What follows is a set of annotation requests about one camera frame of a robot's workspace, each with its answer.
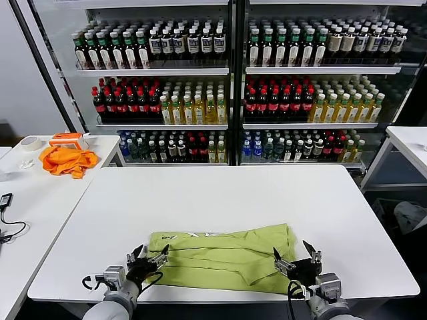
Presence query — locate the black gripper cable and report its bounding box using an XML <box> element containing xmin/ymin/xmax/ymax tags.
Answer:
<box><xmin>286</xmin><ymin>279</ymin><xmax>313</xmax><ymax>320</ymax></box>
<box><xmin>139</xmin><ymin>271</ymin><xmax>164</xmax><ymax>291</ymax></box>

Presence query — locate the left beverage display fridge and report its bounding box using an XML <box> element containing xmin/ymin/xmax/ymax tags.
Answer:
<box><xmin>53</xmin><ymin>0</ymin><xmax>238</xmax><ymax>167</ymax></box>

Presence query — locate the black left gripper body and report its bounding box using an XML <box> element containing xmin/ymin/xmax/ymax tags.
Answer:
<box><xmin>126</xmin><ymin>259</ymin><xmax>158</xmax><ymax>284</ymax></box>

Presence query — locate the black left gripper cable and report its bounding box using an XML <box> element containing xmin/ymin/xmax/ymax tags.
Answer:
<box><xmin>139</xmin><ymin>271</ymin><xmax>164</xmax><ymax>291</ymax></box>

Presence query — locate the yellow-green t-shirt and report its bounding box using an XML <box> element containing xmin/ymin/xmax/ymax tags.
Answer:
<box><xmin>146</xmin><ymin>223</ymin><xmax>306</xmax><ymax>295</ymax></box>

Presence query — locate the right beverage display fridge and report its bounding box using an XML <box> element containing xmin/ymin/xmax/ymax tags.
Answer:
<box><xmin>237</xmin><ymin>0</ymin><xmax>404</xmax><ymax>169</ymax></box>

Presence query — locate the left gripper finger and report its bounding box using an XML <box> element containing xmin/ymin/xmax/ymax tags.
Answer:
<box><xmin>125</xmin><ymin>244</ymin><xmax>145</xmax><ymax>265</ymax></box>
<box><xmin>147</xmin><ymin>243</ymin><xmax>170</xmax><ymax>267</ymax></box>

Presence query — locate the white-cap blue-label bottle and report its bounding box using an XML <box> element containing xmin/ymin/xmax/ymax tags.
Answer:
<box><xmin>366</xmin><ymin>27</ymin><xmax>382</xmax><ymax>63</ymax></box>
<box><xmin>187</xmin><ymin>27</ymin><xmax>200</xmax><ymax>67</ymax></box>
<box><xmin>213</xmin><ymin>27</ymin><xmax>226</xmax><ymax>67</ymax></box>
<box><xmin>149</xmin><ymin>29</ymin><xmax>161</xmax><ymax>67</ymax></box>
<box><xmin>161</xmin><ymin>29</ymin><xmax>173</xmax><ymax>67</ymax></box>
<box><xmin>355</xmin><ymin>26</ymin><xmax>369</xmax><ymax>63</ymax></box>
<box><xmin>380</xmin><ymin>27</ymin><xmax>395</xmax><ymax>63</ymax></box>
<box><xmin>200</xmin><ymin>27</ymin><xmax>214</xmax><ymax>67</ymax></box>
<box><xmin>172</xmin><ymin>28</ymin><xmax>185</xmax><ymax>67</ymax></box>
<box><xmin>392</xmin><ymin>28</ymin><xmax>408</xmax><ymax>63</ymax></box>

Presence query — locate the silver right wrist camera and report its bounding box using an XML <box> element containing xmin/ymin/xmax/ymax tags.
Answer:
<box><xmin>314</xmin><ymin>272</ymin><xmax>343</xmax><ymax>298</ymax></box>

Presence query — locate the white shelf board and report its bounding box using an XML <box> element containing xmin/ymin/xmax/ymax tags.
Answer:
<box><xmin>96</xmin><ymin>123</ymin><xmax>230</xmax><ymax>131</ymax></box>
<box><xmin>246</xmin><ymin>65</ymin><xmax>402</xmax><ymax>75</ymax></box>
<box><xmin>75</xmin><ymin>67</ymin><xmax>230</xmax><ymax>78</ymax></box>
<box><xmin>242</xmin><ymin>122</ymin><xmax>379</xmax><ymax>130</ymax></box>

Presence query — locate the black-framed glass door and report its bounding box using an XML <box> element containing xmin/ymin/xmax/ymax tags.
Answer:
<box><xmin>386</xmin><ymin>0</ymin><xmax>427</xmax><ymax>129</ymax></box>
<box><xmin>9</xmin><ymin>0</ymin><xmax>89</xmax><ymax>136</ymax></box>

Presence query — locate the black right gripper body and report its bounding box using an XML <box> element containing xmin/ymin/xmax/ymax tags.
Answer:
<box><xmin>286</xmin><ymin>259</ymin><xmax>324</xmax><ymax>288</ymax></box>

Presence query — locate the crumpled orange cloth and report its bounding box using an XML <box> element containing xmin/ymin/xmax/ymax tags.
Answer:
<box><xmin>39</xmin><ymin>146</ymin><xmax>100</xmax><ymax>180</ymax></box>

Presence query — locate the grey plastic bag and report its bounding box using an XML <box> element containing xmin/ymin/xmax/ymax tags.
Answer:
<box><xmin>393</xmin><ymin>201</ymin><xmax>427</xmax><ymax>234</ymax></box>

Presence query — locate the beige masking tape roll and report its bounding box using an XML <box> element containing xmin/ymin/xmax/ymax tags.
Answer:
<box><xmin>19</xmin><ymin>135</ymin><xmax>45</xmax><ymax>153</ymax></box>

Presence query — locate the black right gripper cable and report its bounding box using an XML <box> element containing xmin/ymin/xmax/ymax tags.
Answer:
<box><xmin>286</xmin><ymin>279</ymin><xmax>313</xmax><ymax>320</ymax></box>

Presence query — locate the beverage display fridge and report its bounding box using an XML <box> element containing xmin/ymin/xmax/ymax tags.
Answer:
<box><xmin>53</xmin><ymin>0</ymin><xmax>238</xmax><ymax>167</ymax></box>
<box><xmin>237</xmin><ymin>0</ymin><xmax>404</xmax><ymax>169</ymax></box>

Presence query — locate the orange and white box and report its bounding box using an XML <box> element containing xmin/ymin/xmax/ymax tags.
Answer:
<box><xmin>48</xmin><ymin>132</ymin><xmax>90</xmax><ymax>151</ymax></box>

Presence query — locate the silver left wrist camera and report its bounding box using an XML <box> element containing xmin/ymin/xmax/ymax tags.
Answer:
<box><xmin>103</xmin><ymin>265</ymin><xmax>127</xmax><ymax>289</ymax></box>

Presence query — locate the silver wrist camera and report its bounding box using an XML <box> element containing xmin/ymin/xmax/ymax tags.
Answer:
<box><xmin>103</xmin><ymin>265</ymin><xmax>127</xmax><ymax>289</ymax></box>
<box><xmin>314</xmin><ymin>272</ymin><xmax>343</xmax><ymax>298</ymax></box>

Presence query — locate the beige-label dark bottle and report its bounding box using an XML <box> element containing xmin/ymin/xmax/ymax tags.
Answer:
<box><xmin>342</xmin><ymin>26</ymin><xmax>356</xmax><ymax>63</ymax></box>
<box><xmin>328</xmin><ymin>26</ymin><xmax>343</xmax><ymax>63</ymax></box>

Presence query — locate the green-cap brown drink bottle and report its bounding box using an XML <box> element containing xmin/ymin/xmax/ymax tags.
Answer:
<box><xmin>96</xmin><ymin>31</ymin><xmax>113</xmax><ymax>70</ymax></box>
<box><xmin>122</xmin><ymin>30</ymin><xmax>137</xmax><ymax>70</ymax></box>
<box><xmin>248</xmin><ymin>28</ymin><xmax>262</xmax><ymax>67</ymax></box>
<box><xmin>302</xmin><ymin>27</ymin><xmax>316</xmax><ymax>67</ymax></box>
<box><xmin>315</xmin><ymin>28</ymin><xmax>329</xmax><ymax>67</ymax></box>
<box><xmin>289</xmin><ymin>27</ymin><xmax>302</xmax><ymax>67</ymax></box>
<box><xmin>83</xmin><ymin>31</ymin><xmax>100</xmax><ymax>70</ymax></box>
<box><xmin>275</xmin><ymin>28</ymin><xmax>288</xmax><ymax>67</ymax></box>
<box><xmin>109</xmin><ymin>30</ymin><xmax>125</xmax><ymax>70</ymax></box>
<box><xmin>73</xmin><ymin>31</ymin><xmax>88</xmax><ymax>70</ymax></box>
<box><xmin>262</xmin><ymin>28</ymin><xmax>275</xmax><ymax>67</ymax></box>
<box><xmin>135</xmin><ymin>30</ymin><xmax>151</xmax><ymax>70</ymax></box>

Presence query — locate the white side table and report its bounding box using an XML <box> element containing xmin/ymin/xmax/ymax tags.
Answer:
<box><xmin>360</xmin><ymin>125</ymin><xmax>427</xmax><ymax>193</ymax></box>
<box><xmin>0</xmin><ymin>135</ymin><xmax>126</xmax><ymax>183</ymax></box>
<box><xmin>0</xmin><ymin>176</ymin><xmax>95</xmax><ymax>320</ymax></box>

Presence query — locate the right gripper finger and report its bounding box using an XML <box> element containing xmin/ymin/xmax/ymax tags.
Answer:
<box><xmin>272</xmin><ymin>246</ymin><xmax>296</xmax><ymax>272</ymax></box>
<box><xmin>302</xmin><ymin>239</ymin><xmax>323</xmax><ymax>265</ymax></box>

